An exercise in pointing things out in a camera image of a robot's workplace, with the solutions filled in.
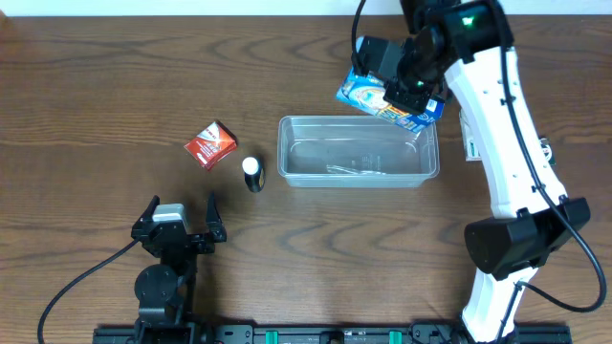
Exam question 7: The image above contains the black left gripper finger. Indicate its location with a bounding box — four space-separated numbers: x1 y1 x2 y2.
142 195 160 221
206 193 223 233

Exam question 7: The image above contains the blue fever patch box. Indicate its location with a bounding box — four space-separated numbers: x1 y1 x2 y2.
336 67 445 134

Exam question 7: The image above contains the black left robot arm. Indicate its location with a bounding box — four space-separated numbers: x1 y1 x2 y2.
131 195 227 328

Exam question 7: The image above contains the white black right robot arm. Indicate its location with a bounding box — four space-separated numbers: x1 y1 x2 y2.
385 1 590 343

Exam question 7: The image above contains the clear plastic container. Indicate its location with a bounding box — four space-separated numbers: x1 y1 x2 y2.
277 116 440 188

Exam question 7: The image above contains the black bottle white cap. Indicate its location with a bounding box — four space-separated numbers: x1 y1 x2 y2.
242 156 265 193

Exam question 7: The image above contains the red packet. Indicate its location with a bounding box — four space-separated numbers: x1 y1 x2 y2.
184 121 238 170

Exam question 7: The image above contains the white small carton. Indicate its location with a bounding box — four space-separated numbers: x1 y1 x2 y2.
459 110 481 161

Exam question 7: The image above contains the green round sachet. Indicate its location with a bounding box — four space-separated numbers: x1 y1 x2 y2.
539 138 556 166

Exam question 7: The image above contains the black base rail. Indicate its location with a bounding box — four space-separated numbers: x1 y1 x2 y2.
93 323 573 344

